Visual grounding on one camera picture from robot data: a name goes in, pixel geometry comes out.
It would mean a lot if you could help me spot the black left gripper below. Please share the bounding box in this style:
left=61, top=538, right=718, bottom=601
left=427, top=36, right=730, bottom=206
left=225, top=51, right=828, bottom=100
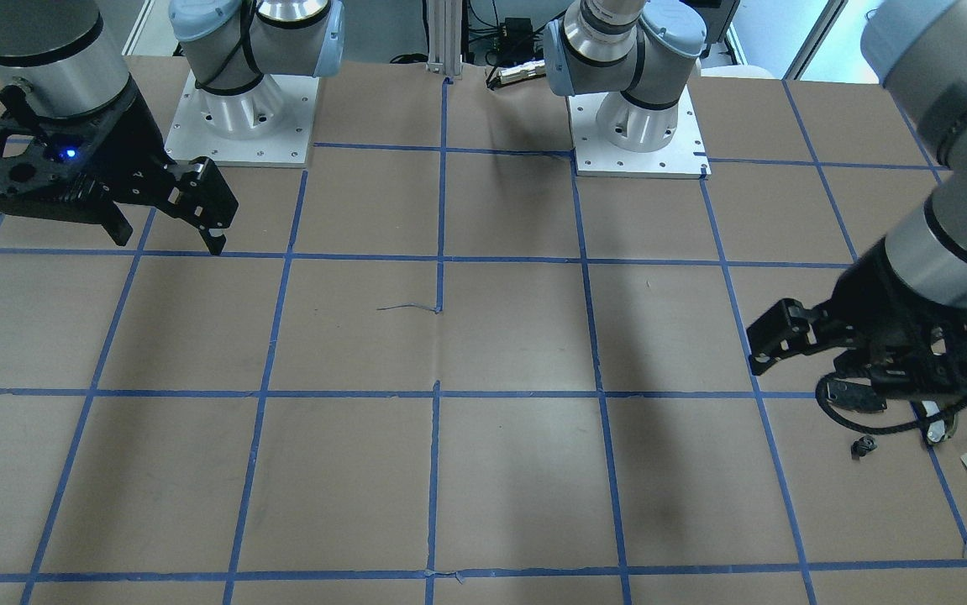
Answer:
left=747, top=242, right=967, bottom=421

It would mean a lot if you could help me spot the olive green brake shoe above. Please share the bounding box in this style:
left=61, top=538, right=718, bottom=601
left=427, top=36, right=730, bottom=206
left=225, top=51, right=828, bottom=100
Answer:
left=920, top=401, right=957, bottom=447

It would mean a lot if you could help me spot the small black bearing gear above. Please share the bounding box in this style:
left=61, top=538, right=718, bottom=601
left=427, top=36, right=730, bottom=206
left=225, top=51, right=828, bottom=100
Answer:
left=849, top=435, right=878, bottom=460

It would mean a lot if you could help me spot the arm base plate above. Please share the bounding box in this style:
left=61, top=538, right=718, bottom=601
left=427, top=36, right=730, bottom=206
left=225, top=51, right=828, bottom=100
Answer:
left=165, top=74, right=322, bottom=169
left=566, top=87, right=712, bottom=179

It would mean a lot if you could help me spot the aluminium frame post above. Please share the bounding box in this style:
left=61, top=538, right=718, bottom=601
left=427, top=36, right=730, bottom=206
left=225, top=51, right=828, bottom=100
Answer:
left=422, top=1, right=468, bottom=82

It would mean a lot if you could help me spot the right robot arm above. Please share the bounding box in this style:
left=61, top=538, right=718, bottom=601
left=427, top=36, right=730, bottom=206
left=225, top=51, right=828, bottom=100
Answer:
left=0, top=1, right=344, bottom=255

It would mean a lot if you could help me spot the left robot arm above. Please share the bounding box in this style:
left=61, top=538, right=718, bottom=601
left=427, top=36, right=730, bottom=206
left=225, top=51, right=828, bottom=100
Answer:
left=542, top=1, right=967, bottom=429

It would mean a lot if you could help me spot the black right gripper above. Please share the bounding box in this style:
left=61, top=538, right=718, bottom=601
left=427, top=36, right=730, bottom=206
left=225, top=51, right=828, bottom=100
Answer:
left=0, top=84, right=239, bottom=256

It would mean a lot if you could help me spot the black flat plastic plate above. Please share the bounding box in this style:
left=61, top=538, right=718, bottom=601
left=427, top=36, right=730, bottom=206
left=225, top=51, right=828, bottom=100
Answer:
left=825, top=378, right=887, bottom=414

